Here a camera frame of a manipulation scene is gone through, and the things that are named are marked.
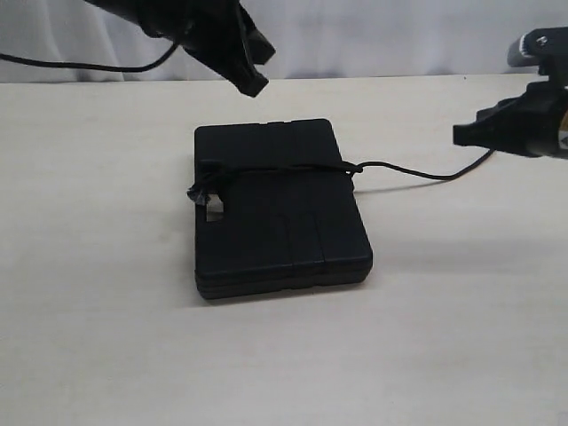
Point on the black plastic case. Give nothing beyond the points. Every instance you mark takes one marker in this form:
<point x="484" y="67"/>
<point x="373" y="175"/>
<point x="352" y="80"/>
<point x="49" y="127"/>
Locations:
<point x="274" y="210"/>

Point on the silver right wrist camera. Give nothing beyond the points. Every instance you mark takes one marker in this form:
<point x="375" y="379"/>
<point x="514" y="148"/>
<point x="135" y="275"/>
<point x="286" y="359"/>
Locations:
<point x="544" y="48"/>

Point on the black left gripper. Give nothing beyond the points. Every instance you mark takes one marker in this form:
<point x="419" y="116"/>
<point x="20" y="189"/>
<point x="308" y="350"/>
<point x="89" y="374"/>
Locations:
<point x="219" y="34"/>

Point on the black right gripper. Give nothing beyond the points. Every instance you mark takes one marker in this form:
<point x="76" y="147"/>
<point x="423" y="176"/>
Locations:
<point x="533" y="124"/>

